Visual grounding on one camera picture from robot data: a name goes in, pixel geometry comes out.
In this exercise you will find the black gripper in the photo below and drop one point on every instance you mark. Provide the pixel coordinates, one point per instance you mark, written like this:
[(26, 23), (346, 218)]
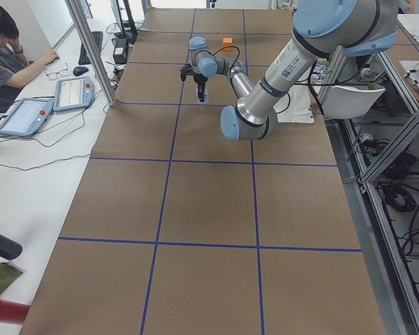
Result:
[(200, 79)]

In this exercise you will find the light blue foam block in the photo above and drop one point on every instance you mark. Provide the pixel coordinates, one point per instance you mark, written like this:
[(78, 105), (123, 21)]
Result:
[(202, 96)]

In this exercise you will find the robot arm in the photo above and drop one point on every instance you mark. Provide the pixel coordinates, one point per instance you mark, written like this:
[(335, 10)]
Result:
[(319, 27)]

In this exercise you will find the orange foam block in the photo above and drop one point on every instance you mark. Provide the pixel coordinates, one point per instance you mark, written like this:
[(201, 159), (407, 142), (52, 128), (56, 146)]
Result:
[(227, 44)]

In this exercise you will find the black monitor stand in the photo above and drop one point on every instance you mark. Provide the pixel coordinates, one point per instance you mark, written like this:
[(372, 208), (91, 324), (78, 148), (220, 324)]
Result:
[(126, 23)]

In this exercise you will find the black power adapter box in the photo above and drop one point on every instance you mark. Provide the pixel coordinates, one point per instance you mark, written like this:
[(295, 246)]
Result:
[(120, 53)]

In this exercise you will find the black computer mouse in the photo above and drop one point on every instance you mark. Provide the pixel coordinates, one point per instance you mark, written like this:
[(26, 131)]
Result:
[(80, 70)]

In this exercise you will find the far teach pendant tablet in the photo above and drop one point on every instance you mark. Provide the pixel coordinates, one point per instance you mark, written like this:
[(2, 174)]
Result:
[(73, 93)]

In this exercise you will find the teach pendant tablet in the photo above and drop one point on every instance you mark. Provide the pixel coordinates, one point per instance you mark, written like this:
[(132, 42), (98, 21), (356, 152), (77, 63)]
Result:
[(73, 93), (26, 118)]

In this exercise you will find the white chair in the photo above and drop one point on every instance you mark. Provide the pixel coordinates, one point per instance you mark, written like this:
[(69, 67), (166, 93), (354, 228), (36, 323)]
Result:
[(348, 102)]

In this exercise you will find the eyeglasses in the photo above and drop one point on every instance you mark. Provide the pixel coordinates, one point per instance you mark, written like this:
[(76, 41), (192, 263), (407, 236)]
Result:
[(57, 74)]

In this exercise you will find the near teach pendant tablet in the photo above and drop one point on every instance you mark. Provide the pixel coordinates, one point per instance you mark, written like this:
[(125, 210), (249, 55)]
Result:
[(26, 118)]

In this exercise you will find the seated person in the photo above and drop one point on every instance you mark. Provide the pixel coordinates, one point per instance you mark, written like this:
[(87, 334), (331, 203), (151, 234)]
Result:
[(15, 69)]

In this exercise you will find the black water bottle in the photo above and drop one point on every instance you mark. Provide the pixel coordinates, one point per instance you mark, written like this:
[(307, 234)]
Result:
[(9, 249)]

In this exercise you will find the green cloth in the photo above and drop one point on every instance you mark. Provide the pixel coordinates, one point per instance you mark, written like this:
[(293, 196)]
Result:
[(8, 275)]

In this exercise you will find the red bottle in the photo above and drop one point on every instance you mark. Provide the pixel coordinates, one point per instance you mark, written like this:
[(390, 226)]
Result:
[(12, 312)]

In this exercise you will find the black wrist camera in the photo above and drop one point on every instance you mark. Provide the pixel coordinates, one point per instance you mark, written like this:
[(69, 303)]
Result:
[(186, 71)]

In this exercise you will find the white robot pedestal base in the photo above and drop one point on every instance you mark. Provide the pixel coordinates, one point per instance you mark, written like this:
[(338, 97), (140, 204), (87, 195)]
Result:
[(295, 106)]

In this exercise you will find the aluminium frame post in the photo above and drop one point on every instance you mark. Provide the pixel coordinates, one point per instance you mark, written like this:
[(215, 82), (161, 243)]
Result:
[(84, 32)]

